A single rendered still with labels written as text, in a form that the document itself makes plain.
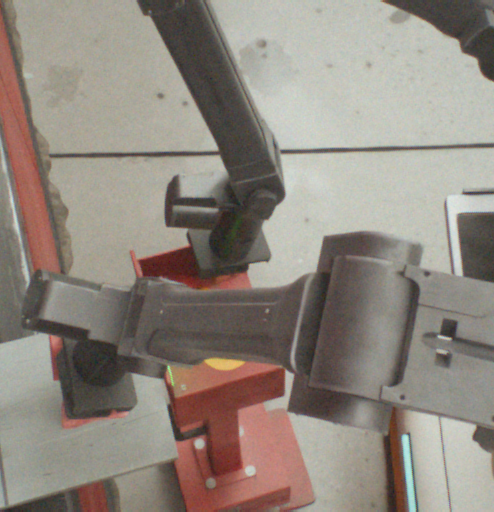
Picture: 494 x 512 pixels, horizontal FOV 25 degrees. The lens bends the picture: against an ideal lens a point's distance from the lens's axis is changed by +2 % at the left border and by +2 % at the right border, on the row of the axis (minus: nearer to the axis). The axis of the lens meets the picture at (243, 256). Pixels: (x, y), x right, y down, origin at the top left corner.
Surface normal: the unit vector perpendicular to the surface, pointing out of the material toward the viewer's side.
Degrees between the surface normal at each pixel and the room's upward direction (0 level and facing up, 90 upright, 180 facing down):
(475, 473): 0
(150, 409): 0
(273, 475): 1
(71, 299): 31
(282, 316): 63
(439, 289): 19
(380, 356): 24
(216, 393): 90
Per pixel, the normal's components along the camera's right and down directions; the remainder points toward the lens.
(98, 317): 0.41, -0.04
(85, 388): 0.47, -0.51
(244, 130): 0.14, 0.82
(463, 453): -0.02, -0.45
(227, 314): -0.90, -0.25
